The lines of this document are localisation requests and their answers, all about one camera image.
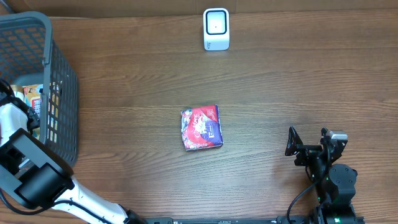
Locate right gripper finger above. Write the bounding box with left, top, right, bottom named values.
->
left=285, top=126, right=303, bottom=156
left=320, top=127, right=330, bottom=145

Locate red purple tissue pack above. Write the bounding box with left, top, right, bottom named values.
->
left=181, top=105, right=223, bottom=151

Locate orange cream snack bag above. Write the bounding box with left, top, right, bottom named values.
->
left=22, top=82, right=60, bottom=142

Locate white tube gold cap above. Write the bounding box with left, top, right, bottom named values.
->
left=11, top=85, right=25, bottom=102

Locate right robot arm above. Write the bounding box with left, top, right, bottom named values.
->
left=281, top=126, right=364, bottom=224

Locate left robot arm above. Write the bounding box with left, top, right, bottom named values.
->
left=1, top=80, right=145, bottom=223

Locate white barcode scanner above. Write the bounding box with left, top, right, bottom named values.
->
left=203, top=7, right=230, bottom=51

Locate dark grey plastic basket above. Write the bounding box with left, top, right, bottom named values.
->
left=1, top=11, right=79, bottom=166

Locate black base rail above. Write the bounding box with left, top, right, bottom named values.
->
left=144, top=216, right=366, bottom=224

